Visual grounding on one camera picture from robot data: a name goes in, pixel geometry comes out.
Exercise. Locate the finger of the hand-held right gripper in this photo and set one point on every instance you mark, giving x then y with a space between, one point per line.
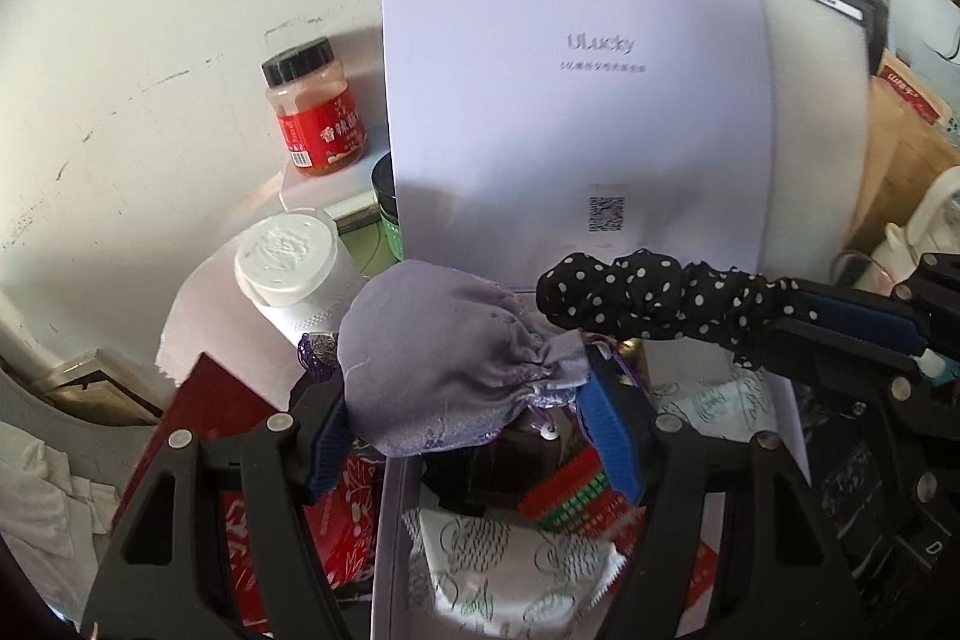
825 359
855 314

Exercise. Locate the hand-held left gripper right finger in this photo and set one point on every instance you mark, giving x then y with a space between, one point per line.
611 445

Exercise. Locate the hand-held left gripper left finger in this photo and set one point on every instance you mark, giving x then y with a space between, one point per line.
322 452

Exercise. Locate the red snack packet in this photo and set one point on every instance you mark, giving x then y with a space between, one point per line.
570 497

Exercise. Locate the purple mesh pouch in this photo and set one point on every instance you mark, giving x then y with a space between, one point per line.
319 355

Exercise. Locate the white bread-print snack packet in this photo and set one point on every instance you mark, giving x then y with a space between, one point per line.
510 565
712 404

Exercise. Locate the black polka-dot scrunchie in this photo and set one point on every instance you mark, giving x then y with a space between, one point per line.
645 295

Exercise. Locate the white gift box with lid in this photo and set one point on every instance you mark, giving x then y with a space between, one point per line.
570 123

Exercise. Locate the glass mug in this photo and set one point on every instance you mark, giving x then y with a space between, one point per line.
847 269

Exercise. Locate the red goji berry packet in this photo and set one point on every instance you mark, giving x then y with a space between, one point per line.
232 392

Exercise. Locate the white cartoon water bottle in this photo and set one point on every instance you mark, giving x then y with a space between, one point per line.
937 212

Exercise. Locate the brown paper bag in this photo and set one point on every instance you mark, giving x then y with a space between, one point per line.
900 160

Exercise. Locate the white foam board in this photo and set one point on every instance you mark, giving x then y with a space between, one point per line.
817 123

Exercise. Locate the white paper roll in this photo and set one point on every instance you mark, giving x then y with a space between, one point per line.
285 250

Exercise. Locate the green jar black lid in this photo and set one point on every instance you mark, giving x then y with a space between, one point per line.
386 212

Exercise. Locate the white cloth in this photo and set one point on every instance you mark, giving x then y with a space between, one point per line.
45 482

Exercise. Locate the red-label spice jar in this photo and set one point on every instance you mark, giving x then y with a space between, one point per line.
315 115

